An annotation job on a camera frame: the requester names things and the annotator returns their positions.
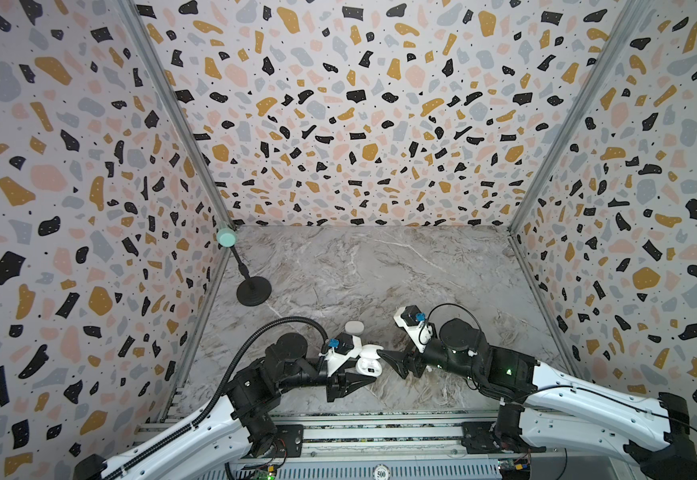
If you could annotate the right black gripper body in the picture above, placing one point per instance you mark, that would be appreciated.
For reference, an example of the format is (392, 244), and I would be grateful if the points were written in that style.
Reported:
(414, 362)

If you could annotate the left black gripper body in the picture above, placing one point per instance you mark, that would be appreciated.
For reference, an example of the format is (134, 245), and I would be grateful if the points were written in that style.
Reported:
(315, 378)

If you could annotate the poker chip 500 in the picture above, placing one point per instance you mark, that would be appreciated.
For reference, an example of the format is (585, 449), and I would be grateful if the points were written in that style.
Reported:
(381, 472)

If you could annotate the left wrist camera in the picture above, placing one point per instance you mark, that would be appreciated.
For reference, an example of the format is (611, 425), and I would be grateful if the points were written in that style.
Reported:
(341, 349)

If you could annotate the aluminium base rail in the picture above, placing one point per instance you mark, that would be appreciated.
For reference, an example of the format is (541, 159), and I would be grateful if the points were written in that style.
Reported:
(412, 446)

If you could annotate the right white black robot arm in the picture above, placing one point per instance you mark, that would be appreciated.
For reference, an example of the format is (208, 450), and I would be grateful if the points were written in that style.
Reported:
(542, 407)

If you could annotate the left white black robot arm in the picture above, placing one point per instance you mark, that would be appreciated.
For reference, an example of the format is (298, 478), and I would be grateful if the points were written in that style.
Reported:
(238, 423)

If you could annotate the white earbud charging case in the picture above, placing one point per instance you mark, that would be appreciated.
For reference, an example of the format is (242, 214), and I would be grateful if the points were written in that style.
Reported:
(354, 327)

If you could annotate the mint green microphone on stand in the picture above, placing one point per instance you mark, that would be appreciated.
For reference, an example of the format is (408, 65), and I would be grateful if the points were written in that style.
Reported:
(254, 290)

